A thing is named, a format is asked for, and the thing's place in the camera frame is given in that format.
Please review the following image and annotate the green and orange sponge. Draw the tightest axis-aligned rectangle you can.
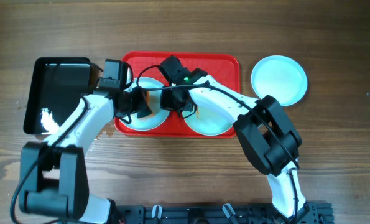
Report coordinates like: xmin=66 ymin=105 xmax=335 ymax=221
xmin=137 ymin=90 xmax=154 ymax=119

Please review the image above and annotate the light blue plate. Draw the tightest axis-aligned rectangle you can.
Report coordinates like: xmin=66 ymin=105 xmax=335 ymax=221
xmin=251 ymin=55 xmax=308 ymax=106
xmin=119 ymin=77 xmax=170 ymax=131
xmin=182 ymin=106 xmax=232 ymax=136

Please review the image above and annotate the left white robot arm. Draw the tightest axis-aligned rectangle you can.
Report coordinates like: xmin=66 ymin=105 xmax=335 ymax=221
xmin=10 ymin=88 xmax=147 ymax=223

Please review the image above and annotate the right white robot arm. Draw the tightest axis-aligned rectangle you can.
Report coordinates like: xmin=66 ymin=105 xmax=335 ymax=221
xmin=158 ymin=65 xmax=306 ymax=223

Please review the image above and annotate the black rectangular water tray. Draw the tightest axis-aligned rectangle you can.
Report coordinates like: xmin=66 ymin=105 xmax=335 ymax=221
xmin=23 ymin=57 xmax=103 ymax=135

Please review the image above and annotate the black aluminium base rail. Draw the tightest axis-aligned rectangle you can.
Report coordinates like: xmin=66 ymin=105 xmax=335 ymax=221
xmin=117 ymin=202 xmax=335 ymax=224

